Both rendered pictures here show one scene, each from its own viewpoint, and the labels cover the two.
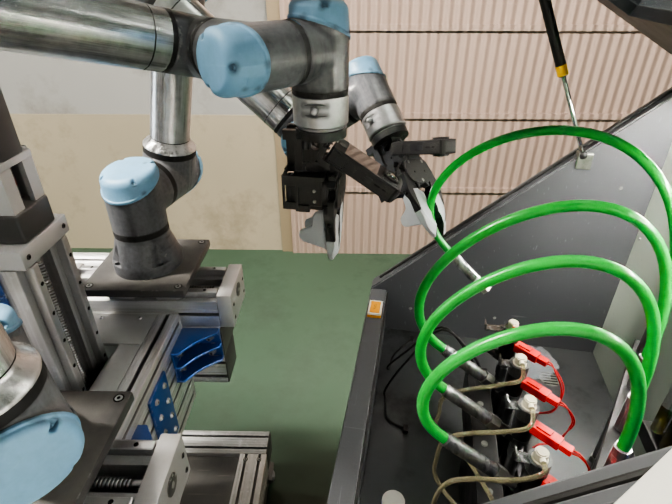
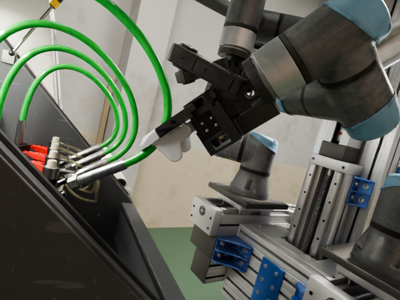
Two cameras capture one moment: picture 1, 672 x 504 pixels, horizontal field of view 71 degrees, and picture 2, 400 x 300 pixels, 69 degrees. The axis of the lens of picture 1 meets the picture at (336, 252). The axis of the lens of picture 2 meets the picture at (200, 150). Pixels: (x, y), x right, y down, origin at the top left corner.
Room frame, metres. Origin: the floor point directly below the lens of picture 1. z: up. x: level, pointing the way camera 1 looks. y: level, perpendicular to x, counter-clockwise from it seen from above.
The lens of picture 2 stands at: (1.16, -0.40, 1.28)
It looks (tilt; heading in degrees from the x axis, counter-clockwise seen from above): 7 degrees down; 143
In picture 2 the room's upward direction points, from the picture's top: 15 degrees clockwise
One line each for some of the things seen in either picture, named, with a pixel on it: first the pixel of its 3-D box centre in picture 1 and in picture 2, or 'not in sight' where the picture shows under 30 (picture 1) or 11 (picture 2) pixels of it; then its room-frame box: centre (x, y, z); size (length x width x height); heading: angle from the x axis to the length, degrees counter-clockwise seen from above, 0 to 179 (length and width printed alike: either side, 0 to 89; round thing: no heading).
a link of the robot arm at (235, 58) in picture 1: (245, 56); (253, 25); (0.58, 0.11, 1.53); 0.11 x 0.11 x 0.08; 44
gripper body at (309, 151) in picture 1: (316, 167); (230, 80); (0.64, 0.03, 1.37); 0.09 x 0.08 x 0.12; 80
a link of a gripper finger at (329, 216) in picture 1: (330, 213); not in sight; (0.62, 0.01, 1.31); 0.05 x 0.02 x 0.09; 170
